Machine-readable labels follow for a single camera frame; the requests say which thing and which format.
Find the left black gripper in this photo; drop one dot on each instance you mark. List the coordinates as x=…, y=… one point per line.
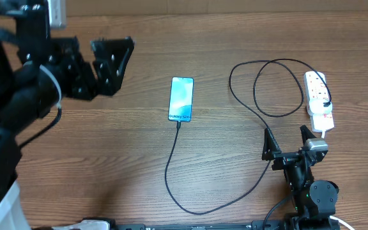
x=112, y=76

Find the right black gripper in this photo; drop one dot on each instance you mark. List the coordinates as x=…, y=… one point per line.
x=271, y=152

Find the white power strip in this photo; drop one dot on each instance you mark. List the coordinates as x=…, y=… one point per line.
x=316, y=96

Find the Samsung Galaxy smartphone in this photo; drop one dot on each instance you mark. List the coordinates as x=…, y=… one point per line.
x=181, y=98

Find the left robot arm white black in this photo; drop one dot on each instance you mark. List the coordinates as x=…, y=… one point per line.
x=36, y=72

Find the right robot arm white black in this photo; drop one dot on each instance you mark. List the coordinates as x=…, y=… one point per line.
x=314, y=200

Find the white charger adapter plug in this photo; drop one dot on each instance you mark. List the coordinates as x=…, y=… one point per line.
x=318, y=106

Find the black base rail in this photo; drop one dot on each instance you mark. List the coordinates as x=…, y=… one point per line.
x=196, y=226

